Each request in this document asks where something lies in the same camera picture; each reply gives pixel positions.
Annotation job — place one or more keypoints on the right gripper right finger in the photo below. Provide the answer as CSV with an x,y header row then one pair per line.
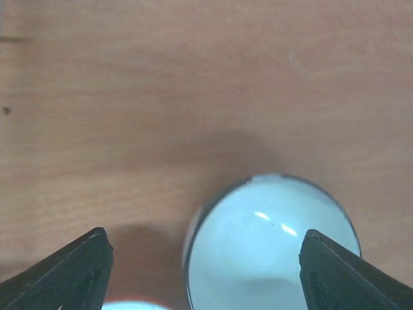
x,y
333,277

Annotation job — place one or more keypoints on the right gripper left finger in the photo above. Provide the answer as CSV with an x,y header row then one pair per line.
x,y
74,277

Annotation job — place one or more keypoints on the white bowl black outside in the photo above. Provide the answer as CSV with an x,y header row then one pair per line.
x,y
242,248

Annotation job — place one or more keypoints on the white bowl left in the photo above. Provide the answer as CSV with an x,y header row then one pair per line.
x,y
132,303

